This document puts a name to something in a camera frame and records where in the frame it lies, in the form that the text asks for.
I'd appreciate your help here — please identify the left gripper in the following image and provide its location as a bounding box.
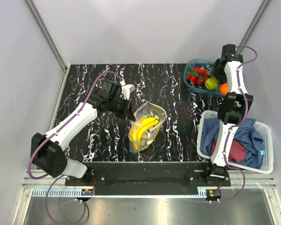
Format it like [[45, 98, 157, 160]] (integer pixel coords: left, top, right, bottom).
[[109, 96, 136, 121]]

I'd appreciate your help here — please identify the fake green apple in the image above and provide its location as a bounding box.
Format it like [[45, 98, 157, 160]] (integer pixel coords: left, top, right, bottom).
[[205, 77, 219, 90]]

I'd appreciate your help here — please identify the fake orange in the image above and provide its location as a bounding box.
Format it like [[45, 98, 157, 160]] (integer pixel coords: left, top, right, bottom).
[[218, 83, 229, 95]]

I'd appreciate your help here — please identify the fake lychee bunch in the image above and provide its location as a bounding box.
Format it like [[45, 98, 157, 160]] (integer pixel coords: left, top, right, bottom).
[[186, 67, 209, 85]]

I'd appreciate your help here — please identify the clear polka dot zip bag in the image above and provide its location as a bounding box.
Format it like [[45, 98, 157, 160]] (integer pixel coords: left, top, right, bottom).
[[128, 101, 167, 153]]

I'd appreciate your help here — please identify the fake banana bunch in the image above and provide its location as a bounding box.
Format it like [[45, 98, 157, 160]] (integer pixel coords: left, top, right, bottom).
[[128, 117, 159, 150]]

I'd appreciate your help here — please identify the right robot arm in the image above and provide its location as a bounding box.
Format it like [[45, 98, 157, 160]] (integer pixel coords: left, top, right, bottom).
[[202, 44, 253, 186]]

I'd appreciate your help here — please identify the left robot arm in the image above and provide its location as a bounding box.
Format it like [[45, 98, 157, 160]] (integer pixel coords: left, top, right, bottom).
[[29, 80, 135, 186]]

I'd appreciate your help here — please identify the teal plastic container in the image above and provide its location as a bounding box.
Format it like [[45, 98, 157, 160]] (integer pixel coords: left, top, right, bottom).
[[183, 59, 225, 98]]

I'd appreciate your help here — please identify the blue checkered cloth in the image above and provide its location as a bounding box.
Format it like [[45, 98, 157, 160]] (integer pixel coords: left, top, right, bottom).
[[200, 118, 265, 169]]

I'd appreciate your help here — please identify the red cloth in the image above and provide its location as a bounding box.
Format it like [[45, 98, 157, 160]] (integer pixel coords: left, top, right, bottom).
[[210, 139, 247, 164]]

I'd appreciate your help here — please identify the white laundry basket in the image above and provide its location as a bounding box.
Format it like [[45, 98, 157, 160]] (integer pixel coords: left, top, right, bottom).
[[197, 110, 274, 174]]

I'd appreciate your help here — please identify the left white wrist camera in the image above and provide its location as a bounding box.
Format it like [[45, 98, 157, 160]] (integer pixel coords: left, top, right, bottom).
[[120, 81, 135, 100]]

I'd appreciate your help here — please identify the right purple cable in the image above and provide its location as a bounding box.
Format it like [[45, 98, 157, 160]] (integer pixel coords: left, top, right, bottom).
[[212, 45, 259, 203]]

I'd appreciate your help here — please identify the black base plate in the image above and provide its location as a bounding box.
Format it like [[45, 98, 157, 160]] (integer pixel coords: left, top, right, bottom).
[[65, 162, 231, 197]]

